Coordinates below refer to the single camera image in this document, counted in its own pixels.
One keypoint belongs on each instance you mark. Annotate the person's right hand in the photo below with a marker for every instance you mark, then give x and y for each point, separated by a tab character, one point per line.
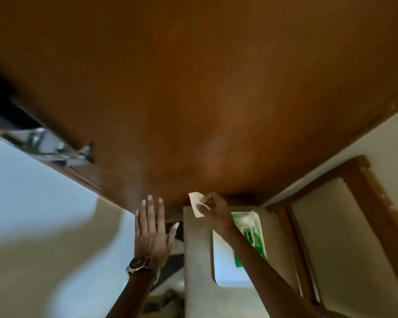
217	213

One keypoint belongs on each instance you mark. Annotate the person's left hand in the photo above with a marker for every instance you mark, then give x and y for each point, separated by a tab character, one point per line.
151	240

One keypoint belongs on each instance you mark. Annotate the person's left thumb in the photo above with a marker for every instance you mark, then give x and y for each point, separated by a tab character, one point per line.
173	232

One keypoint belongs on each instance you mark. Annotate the person's left little finger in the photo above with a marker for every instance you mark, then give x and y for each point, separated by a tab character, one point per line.
137	220

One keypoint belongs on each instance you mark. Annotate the person's left middle finger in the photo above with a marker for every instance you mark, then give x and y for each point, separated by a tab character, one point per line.
151	211

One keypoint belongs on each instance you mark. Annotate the person's right fingers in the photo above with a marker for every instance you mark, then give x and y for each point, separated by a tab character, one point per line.
204	204

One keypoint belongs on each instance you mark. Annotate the white wet wipe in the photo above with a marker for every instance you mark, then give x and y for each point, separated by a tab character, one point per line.
194	201

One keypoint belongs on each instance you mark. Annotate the person's right forearm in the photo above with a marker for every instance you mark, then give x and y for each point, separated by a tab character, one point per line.
268	278

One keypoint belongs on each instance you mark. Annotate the person's left forearm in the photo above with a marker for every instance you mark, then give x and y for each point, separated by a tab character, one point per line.
131	294

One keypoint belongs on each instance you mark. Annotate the dark wrist watch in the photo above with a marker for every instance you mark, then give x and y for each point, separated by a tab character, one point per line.
139	263

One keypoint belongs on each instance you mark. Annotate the green white wipes pack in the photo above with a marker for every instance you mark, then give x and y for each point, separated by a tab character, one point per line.
253	235

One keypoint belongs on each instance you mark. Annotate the white tray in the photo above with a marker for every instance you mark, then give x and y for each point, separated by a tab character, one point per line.
227	268

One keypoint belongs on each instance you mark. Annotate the metal door latch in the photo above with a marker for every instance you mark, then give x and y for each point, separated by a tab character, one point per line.
59	150

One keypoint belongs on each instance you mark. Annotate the brown wooden door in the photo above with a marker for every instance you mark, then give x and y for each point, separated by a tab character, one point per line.
199	89

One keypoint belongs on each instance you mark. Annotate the brown wooden frame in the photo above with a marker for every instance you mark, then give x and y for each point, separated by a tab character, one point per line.
364	195

